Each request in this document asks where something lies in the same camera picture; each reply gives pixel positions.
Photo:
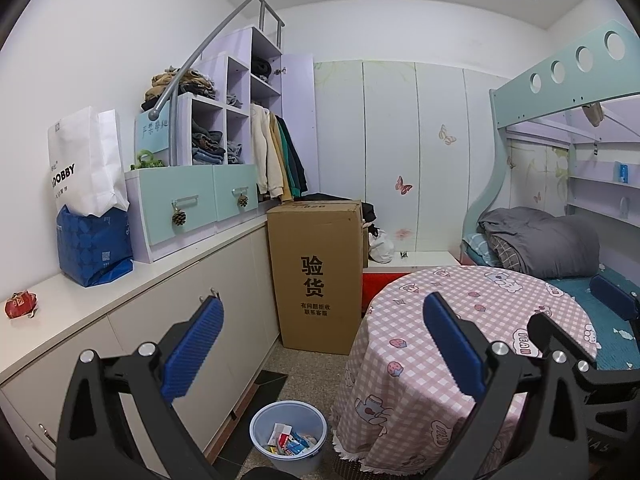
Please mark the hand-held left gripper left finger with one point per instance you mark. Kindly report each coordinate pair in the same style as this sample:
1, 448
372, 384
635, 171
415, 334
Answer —
192, 350

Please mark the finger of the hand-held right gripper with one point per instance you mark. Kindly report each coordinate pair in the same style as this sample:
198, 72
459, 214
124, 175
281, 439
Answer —
550, 330
615, 296

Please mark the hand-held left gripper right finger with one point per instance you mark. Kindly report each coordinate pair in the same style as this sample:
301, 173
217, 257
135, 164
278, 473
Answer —
455, 350

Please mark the blue plastic bucket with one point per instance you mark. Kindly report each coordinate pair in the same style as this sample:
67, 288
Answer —
261, 422

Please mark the blue tube box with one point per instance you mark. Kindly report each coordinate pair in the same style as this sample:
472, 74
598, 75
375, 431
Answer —
300, 443

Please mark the blue bed sheet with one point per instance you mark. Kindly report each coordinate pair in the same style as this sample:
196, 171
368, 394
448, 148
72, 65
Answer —
575, 290

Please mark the white low cabinet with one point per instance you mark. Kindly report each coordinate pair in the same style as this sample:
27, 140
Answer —
150, 310

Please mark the pink checked tablecloth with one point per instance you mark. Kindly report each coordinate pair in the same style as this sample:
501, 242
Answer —
400, 320

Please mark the plaid blanket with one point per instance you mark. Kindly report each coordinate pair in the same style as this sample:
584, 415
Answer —
505, 252

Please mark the grey duvet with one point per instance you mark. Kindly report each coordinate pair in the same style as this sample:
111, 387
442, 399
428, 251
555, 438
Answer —
545, 240

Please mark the red white step box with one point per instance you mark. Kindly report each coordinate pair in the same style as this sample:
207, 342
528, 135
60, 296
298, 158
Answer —
385, 285

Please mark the small blue box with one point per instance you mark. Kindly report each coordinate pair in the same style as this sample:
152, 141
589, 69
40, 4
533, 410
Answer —
622, 172

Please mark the white plastic bag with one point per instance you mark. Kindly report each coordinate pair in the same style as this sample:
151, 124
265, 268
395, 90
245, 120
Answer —
381, 247

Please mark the pink flower sticker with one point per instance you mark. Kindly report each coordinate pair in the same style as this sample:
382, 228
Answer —
402, 233

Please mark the pine cone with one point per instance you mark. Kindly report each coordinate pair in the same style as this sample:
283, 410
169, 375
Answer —
179, 217
243, 201

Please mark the wide teal drawer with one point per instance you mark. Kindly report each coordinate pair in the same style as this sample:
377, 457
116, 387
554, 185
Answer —
195, 210

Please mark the blue patterned bag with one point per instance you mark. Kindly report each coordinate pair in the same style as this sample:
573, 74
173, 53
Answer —
92, 245

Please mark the black garment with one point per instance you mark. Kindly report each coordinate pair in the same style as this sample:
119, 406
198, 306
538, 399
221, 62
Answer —
367, 212

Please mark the large cardboard box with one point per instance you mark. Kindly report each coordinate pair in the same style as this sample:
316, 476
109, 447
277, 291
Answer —
320, 240

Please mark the narrow teal drawer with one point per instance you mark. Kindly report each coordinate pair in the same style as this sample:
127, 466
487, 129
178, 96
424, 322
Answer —
230, 182

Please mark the pink butterfly sticker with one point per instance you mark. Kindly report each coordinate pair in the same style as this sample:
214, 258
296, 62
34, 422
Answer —
402, 185

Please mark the red packet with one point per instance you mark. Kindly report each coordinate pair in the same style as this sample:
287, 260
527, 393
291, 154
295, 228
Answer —
20, 305

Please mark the brown hanging cloth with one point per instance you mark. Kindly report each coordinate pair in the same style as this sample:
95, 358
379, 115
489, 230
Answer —
594, 114

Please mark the green plastic toy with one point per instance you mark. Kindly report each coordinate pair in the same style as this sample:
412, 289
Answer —
147, 161

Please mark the yellow hanging garment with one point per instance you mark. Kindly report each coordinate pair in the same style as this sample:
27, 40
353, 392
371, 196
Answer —
281, 170

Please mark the folded grey jeans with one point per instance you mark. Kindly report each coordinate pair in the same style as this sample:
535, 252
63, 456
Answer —
234, 152

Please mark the cream hanging jacket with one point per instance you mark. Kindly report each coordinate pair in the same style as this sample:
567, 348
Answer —
262, 155

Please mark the stack of dark folded clothes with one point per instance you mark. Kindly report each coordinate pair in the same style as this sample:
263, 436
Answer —
207, 142

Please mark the pale butterfly sticker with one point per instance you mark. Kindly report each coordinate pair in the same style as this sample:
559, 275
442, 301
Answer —
446, 135

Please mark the dark hanging jacket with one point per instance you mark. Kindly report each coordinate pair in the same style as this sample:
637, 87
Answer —
299, 162

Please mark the white paper bag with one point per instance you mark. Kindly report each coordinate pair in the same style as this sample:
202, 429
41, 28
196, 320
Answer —
85, 160

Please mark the green hanging garment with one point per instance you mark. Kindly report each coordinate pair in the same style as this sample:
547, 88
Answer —
290, 152

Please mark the light blue sign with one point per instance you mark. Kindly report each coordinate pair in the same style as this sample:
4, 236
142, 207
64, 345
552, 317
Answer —
152, 132

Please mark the teal bunk bed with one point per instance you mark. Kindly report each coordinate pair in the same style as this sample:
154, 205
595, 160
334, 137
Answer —
550, 77

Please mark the white wardrobe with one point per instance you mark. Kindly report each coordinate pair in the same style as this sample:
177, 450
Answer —
425, 110

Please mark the small grey folded cloth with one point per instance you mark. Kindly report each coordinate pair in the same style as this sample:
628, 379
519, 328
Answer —
234, 101

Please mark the purple stepped shelf cabinet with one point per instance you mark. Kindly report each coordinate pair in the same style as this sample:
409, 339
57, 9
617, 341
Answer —
297, 110

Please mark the pile of brown clothes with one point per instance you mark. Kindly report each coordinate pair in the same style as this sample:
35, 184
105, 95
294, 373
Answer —
190, 85

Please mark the black folded clothes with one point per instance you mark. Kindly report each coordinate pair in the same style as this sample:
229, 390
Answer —
261, 66

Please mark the grey metal handrail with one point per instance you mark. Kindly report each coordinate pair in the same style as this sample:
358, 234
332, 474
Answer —
215, 35

